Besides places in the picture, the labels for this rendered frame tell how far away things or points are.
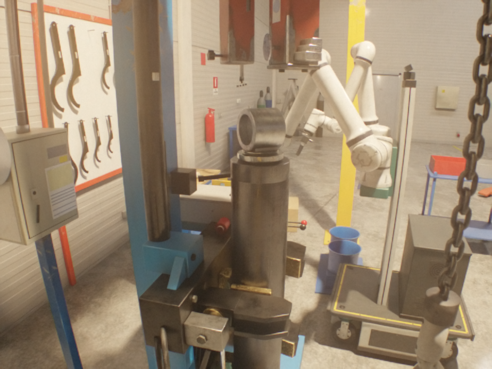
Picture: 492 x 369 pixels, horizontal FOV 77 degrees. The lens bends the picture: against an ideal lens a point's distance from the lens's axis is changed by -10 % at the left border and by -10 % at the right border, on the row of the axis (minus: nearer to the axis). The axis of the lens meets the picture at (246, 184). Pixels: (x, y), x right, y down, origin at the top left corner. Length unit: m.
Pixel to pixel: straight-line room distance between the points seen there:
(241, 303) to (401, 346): 1.48
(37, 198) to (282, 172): 0.92
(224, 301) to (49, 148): 0.89
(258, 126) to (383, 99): 10.86
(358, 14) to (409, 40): 8.47
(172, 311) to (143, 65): 0.79
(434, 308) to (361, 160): 1.44
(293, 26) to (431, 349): 0.82
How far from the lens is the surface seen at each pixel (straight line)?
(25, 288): 3.14
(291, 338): 1.83
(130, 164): 1.38
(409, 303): 2.39
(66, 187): 1.55
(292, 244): 1.66
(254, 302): 1.26
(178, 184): 1.41
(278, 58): 1.02
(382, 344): 2.50
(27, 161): 1.41
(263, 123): 1.15
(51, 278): 1.69
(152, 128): 1.17
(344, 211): 3.93
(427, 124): 12.29
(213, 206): 1.68
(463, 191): 0.38
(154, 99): 1.17
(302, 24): 1.02
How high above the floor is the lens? 1.73
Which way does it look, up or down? 17 degrees down
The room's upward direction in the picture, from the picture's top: straight up
